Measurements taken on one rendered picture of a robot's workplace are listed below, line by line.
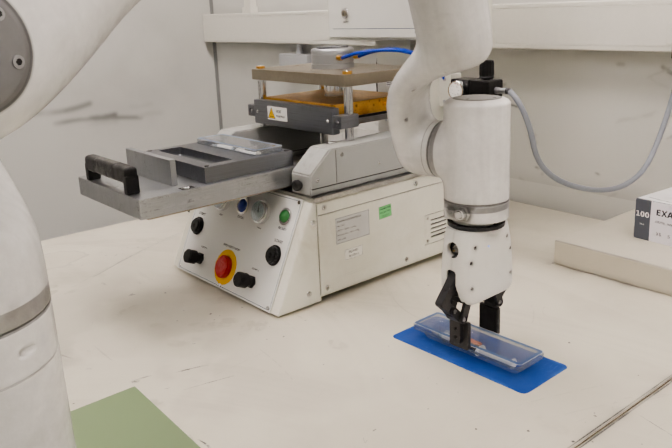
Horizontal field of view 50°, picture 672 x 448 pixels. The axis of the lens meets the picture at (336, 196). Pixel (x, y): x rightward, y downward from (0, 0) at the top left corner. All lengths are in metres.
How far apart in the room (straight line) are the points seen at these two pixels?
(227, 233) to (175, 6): 1.56
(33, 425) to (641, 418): 0.66
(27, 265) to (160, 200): 0.55
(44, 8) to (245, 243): 0.84
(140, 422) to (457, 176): 0.47
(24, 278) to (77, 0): 0.18
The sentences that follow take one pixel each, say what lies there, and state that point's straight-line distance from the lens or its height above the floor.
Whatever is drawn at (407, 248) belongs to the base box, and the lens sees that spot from 1.30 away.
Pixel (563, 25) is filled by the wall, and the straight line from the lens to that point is 1.61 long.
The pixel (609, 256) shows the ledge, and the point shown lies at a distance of 1.30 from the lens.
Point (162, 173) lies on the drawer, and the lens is 1.11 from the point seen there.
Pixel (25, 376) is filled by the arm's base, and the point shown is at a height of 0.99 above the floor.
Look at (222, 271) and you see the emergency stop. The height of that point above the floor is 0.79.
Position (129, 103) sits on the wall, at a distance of 2.65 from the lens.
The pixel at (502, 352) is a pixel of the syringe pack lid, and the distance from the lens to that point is 0.98.
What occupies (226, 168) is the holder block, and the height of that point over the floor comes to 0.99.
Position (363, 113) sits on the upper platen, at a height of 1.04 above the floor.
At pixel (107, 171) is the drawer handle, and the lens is 1.11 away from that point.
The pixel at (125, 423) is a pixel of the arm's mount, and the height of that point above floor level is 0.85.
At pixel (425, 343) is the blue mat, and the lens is 1.05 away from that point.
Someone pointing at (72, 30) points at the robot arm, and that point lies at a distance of 0.46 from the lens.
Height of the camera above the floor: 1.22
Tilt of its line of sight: 15 degrees down
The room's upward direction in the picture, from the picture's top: 2 degrees counter-clockwise
